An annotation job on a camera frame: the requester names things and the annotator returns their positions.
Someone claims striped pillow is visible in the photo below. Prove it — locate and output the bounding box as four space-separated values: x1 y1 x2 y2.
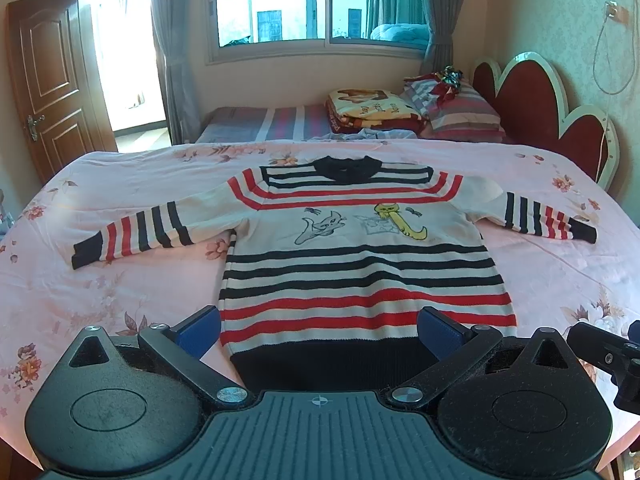
404 74 506 143

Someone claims white charging cable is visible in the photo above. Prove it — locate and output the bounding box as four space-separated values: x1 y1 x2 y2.
592 0 632 183

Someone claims red heart-shaped headboard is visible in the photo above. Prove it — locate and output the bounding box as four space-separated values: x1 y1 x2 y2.
472 52 620 190

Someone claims yellow red folded blanket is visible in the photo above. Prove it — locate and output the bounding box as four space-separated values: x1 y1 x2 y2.
326 89 426 134

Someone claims striped mattress cover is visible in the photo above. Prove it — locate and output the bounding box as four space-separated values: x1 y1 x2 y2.
198 104 332 144

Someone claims grey right curtain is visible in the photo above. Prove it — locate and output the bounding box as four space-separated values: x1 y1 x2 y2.
421 0 464 74

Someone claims grey left curtain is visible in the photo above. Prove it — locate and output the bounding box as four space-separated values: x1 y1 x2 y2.
151 0 201 144

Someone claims striped knit sweater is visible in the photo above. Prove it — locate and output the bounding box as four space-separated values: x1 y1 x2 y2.
72 156 597 392

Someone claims shiny ribbon bow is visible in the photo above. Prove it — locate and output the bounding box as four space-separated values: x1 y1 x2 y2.
435 65 463 90

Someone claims grey curtain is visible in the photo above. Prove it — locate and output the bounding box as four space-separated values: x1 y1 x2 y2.
421 0 464 74
151 0 201 144

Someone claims window with frame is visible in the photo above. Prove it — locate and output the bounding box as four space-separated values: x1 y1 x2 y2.
208 0 431 62

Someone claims brown wooden door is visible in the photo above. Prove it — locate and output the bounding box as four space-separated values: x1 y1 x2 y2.
6 0 117 183

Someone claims pink floral bed sheet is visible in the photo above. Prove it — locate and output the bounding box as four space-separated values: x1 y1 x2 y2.
1 140 639 458

